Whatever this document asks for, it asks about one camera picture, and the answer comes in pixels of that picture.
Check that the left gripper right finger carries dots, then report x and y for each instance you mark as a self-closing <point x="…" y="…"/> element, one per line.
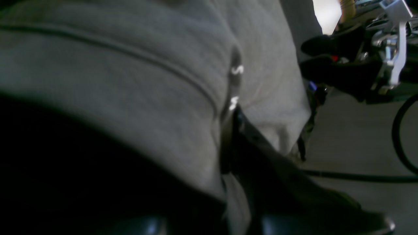
<point x="281" y="198"/>

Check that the grey T-shirt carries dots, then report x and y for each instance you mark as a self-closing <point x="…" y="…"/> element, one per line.
<point x="163" y="81"/>

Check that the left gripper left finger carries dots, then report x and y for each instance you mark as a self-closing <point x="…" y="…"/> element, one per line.
<point x="61" y="176"/>

